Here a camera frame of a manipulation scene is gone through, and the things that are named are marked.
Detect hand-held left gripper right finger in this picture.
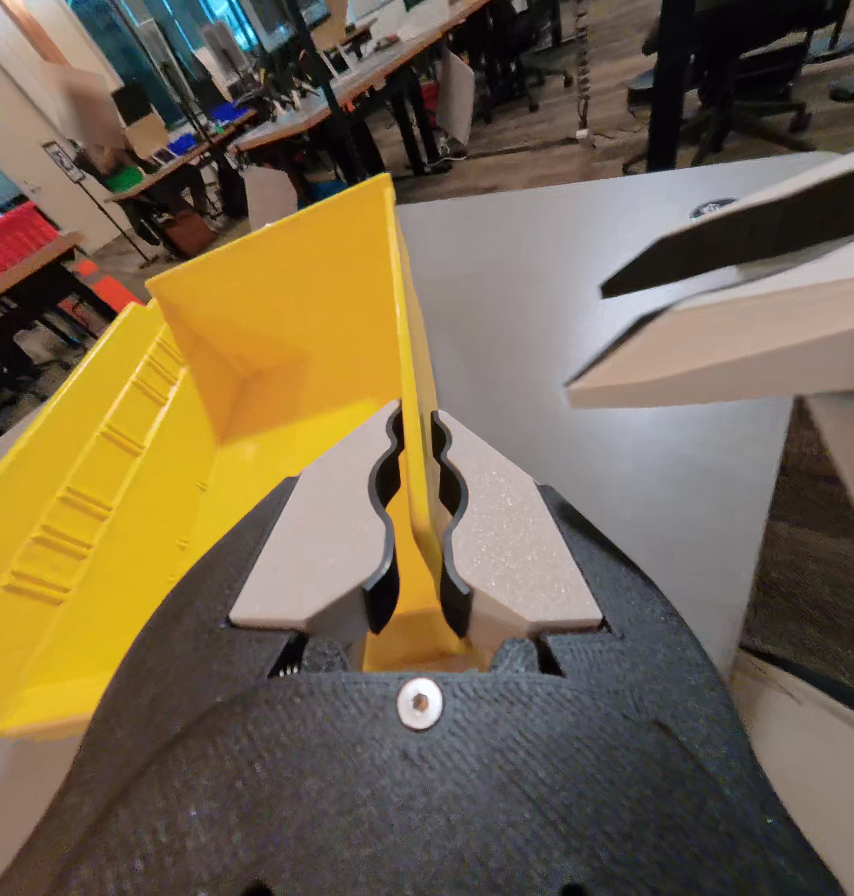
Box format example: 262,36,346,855
430,409,604,639

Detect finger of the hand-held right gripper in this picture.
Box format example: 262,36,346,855
565,233,854,524
600,143,854,298

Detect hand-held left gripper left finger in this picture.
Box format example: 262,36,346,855
228,400,405,636

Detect yellow plastic bin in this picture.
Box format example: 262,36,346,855
0,173,485,741

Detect black office chair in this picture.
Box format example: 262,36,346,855
626,0,821,174

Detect person's tan trouser leg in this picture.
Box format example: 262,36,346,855
729,650,854,865

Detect red plastic bin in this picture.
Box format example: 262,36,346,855
0,202,58,282

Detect brown wooden table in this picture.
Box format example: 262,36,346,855
229,0,499,156

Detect orange red frame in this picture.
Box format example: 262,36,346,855
73,258,146,314

